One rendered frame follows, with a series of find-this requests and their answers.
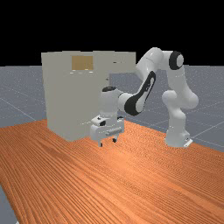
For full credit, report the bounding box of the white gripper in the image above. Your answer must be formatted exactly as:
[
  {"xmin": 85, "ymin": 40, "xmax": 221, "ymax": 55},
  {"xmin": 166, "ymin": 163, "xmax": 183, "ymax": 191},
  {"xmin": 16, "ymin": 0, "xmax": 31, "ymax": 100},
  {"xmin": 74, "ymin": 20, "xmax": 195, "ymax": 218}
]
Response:
[{"xmin": 89, "ymin": 114, "xmax": 125, "ymax": 148}]

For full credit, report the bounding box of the pale cabinet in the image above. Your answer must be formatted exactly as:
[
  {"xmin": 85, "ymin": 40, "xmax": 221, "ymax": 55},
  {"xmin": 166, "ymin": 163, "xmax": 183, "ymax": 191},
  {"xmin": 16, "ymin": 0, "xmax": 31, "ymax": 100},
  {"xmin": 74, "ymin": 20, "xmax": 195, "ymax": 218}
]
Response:
[{"xmin": 41, "ymin": 51, "xmax": 111, "ymax": 143}]

